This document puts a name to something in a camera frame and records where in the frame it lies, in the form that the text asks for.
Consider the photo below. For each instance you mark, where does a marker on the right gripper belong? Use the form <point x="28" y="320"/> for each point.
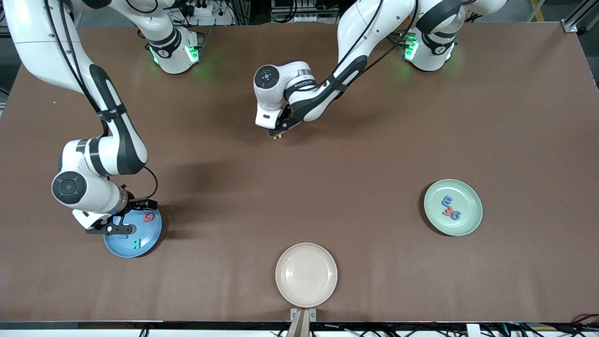
<point x="134" y="205"/>

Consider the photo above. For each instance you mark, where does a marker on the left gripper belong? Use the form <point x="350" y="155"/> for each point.
<point x="285" y="114"/>

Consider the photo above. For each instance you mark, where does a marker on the red foam letter Q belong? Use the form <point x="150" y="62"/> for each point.
<point x="146" y="217"/>

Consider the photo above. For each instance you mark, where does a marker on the blue foam letter e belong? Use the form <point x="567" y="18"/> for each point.
<point x="448" y="201"/>

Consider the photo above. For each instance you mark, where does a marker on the red foam letter w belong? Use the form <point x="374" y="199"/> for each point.
<point x="447" y="213"/>

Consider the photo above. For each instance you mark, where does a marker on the blue foam letter g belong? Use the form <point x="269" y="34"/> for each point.
<point x="456" y="216"/>

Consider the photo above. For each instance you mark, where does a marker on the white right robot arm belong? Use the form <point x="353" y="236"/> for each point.
<point x="42" y="47"/>

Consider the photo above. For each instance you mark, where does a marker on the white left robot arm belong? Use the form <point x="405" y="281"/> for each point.
<point x="369" y="28"/>

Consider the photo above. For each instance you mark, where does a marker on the blue plate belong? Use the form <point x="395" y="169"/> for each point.
<point x="149" y="234"/>

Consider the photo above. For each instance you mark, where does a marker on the beige plate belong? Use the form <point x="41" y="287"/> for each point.
<point x="306" y="275"/>

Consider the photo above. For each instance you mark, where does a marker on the green plate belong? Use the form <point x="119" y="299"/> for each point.
<point x="468" y="201"/>

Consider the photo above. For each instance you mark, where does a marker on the grey equipment rack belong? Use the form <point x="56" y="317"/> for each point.
<point x="304" y="18"/>

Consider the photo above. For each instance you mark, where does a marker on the white power strip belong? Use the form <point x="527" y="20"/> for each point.
<point x="210" y="18"/>

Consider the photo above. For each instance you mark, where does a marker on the brown table mat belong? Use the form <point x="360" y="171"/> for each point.
<point x="374" y="257"/>

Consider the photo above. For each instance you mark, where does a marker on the white plastic box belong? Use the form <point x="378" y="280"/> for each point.
<point x="473" y="331"/>

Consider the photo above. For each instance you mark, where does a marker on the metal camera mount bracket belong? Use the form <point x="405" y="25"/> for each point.
<point x="303" y="323"/>

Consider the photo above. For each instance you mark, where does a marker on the aluminium frame profile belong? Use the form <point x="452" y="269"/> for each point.
<point x="570" y="25"/>

